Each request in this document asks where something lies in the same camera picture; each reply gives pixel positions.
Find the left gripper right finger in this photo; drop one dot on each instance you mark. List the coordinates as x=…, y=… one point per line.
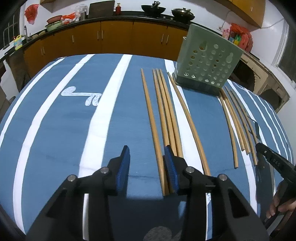
x=232, y=216

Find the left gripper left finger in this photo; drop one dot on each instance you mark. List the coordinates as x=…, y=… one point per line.
x=61, y=217

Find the wooden chopstick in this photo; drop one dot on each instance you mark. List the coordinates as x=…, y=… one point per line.
x=169, y=125
x=191, y=146
x=165, y=134
x=235, y=120
x=247, y=148
x=155, y=138
x=231, y=133
x=244, y=125
x=174, y=125
x=246, y=117

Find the upper wooden kitchen cabinets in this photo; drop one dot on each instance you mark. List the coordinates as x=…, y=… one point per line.
x=252, y=11

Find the wooden kitchen cabinets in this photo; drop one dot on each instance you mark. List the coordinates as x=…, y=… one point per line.
x=109, y=37
x=252, y=11

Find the lower wooden kitchen cabinets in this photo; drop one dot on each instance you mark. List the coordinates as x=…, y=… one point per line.
x=109, y=37

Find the white side table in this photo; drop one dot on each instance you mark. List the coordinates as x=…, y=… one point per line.
x=256, y=77

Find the blue white striped tablecloth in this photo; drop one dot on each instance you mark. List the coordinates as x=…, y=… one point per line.
x=78, y=112

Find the right window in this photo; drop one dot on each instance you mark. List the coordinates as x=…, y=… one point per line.
x=287, y=56

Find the green perforated utensil holder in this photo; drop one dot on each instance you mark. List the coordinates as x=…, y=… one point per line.
x=205, y=61

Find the red bags and bottles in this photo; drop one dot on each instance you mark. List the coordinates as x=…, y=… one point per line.
x=239, y=36

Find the yellow detergent bottle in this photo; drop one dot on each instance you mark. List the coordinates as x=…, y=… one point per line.
x=18, y=42

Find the black wok with lid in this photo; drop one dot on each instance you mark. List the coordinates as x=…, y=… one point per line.
x=182, y=15

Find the sink faucet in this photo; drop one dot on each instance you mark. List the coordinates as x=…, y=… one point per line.
x=26, y=36

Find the left barred window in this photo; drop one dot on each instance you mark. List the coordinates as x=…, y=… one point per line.
x=10, y=29

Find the stacked bowls on counter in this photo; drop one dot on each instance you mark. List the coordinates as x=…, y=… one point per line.
x=54, y=22

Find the clear plastic jar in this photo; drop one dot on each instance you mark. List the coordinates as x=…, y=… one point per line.
x=81, y=12

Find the dark cutting board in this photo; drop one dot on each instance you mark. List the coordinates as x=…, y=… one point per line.
x=99, y=9

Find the red bottle on counter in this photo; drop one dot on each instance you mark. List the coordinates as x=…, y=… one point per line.
x=118, y=9

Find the black wok with handle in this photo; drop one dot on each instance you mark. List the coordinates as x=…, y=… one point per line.
x=154, y=9

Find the red plastic bag on wall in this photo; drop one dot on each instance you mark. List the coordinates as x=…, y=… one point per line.
x=31, y=13

